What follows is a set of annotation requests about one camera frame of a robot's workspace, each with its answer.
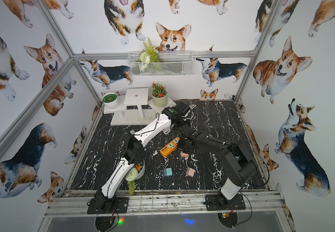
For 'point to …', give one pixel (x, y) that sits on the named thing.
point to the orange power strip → (170, 148)
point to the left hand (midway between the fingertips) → (192, 128)
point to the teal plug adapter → (168, 172)
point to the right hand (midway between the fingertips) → (178, 150)
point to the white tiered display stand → (135, 108)
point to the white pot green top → (111, 100)
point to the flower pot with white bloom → (133, 174)
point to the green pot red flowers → (159, 95)
